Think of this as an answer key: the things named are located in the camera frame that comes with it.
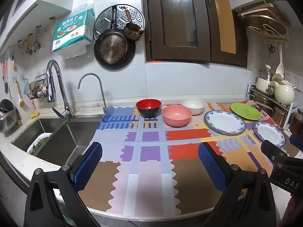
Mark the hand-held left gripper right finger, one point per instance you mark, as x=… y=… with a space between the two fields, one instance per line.
x=213 y=170

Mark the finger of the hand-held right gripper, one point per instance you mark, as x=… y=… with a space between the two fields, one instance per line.
x=271 y=151

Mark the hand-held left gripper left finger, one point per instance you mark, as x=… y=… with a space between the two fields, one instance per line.
x=88 y=167

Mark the small blue-rimmed plate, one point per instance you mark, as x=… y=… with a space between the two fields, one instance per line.
x=269 y=133

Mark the green plate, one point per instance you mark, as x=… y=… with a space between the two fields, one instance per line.
x=245 y=111

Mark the large blue-rimmed plate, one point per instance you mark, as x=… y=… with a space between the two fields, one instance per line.
x=223 y=121

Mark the pink bowl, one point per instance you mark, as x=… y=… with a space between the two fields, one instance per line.
x=176 y=118

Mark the white bowl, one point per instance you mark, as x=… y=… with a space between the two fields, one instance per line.
x=193 y=107

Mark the red and black bowl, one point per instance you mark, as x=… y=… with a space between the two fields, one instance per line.
x=148 y=112

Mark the copper-bottomed steel saucepan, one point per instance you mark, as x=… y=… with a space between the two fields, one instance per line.
x=280 y=117

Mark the stainless steel sink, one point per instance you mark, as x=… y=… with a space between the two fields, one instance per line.
x=68 y=137

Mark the brown glass jar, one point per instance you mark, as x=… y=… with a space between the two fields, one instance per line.
x=297 y=123

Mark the metal pot rack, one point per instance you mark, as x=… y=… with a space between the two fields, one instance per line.
x=293 y=110

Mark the white basin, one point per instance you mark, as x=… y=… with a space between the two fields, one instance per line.
x=35 y=145

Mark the cream kettle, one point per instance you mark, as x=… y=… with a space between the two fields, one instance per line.
x=284 y=93

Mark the colourful patterned mat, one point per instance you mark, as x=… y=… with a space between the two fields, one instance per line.
x=151 y=170

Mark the cream pot with glass lid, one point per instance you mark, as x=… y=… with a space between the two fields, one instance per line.
x=264 y=84

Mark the yellow sponge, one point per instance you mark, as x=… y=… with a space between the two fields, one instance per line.
x=34 y=115

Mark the thin gooseneck faucet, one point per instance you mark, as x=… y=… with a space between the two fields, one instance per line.
x=100 y=87

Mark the white ladle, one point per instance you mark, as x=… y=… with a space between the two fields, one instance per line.
x=279 y=68

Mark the large chrome kitchen faucet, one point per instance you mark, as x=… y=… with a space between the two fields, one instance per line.
x=51 y=85

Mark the yellow dish brush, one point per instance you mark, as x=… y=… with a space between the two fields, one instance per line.
x=20 y=101

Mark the black scissors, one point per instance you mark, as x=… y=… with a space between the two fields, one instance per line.
x=271 y=49

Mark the black perforated frying pan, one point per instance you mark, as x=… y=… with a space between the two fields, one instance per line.
x=112 y=49

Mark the teal paper towel pack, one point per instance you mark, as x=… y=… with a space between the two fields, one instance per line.
x=71 y=30

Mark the wooden cutting boards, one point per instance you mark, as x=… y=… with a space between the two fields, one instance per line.
x=265 y=13

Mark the small copper saucepan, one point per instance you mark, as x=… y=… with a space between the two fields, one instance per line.
x=133 y=32

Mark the round metal steamer tray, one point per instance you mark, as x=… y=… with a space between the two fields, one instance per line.
x=104 y=21

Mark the white wall socket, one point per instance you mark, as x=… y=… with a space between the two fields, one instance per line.
x=292 y=76

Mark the wall water taps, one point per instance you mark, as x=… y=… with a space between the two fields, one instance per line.
x=36 y=43

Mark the dark brown window frame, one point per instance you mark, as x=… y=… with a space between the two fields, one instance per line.
x=201 y=28

